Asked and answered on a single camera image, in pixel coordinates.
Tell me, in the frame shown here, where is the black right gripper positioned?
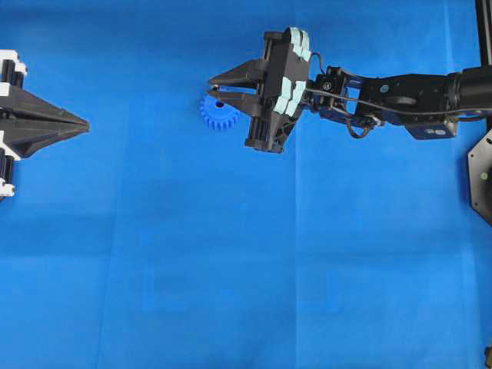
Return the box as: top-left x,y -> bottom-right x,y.
207,27 -> 312,153

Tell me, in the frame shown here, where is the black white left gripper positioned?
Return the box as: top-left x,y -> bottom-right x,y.
1,49 -> 89,201

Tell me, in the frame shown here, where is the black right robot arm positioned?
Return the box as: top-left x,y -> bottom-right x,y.
207,27 -> 491,154

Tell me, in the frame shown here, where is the small blue plastic gear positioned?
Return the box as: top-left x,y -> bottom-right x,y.
199,95 -> 239,131

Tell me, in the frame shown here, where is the blue cloth mat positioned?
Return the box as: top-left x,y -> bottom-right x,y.
1,1 -> 491,368

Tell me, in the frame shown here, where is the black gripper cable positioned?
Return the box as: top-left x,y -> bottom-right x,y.
303,52 -> 385,140

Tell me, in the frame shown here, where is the black robot arm base plate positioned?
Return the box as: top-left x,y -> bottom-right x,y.
467,131 -> 492,225

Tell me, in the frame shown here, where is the black aluminium frame post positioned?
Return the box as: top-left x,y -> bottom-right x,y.
473,0 -> 491,107

